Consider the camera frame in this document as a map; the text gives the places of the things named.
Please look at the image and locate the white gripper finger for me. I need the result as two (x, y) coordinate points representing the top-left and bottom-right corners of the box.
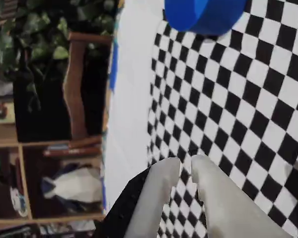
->
(192, 154), (293, 238)

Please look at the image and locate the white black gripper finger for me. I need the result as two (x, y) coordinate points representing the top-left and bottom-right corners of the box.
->
(95, 157), (182, 238)

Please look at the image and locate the blue round box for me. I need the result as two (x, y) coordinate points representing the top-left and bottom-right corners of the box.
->
(163, 0), (248, 34)

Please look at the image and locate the blue tape strip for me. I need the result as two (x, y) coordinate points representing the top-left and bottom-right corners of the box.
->
(102, 182), (108, 214)
(110, 41), (119, 94)

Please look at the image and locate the white blue plastic bag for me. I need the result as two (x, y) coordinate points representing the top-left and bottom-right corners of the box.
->
(41, 165), (103, 202)

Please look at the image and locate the stack of thin books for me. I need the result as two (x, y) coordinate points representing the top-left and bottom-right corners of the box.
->
(43, 145), (102, 157)

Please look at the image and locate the black white checkered mat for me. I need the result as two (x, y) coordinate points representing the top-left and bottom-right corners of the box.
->
(100, 0), (298, 238)

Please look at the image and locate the brown wooden chair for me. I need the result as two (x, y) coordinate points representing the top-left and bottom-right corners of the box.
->
(63, 32), (114, 147)

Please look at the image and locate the light wooden bookshelf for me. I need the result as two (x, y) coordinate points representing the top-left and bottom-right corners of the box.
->
(0, 121), (107, 224)

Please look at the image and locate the large leafy green plant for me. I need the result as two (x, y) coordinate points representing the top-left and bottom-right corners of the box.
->
(0, 0), (121, 112)

